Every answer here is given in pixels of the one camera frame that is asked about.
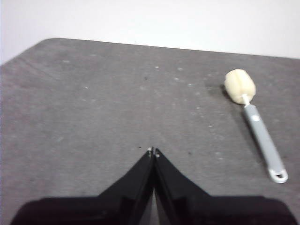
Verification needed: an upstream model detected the grey-handled sponge cup brush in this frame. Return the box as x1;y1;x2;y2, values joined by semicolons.
224;68;289;184

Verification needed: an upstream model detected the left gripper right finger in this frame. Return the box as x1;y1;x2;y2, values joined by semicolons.
153;148;297;225

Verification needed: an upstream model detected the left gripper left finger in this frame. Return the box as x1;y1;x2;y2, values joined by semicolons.
10;147;155;225

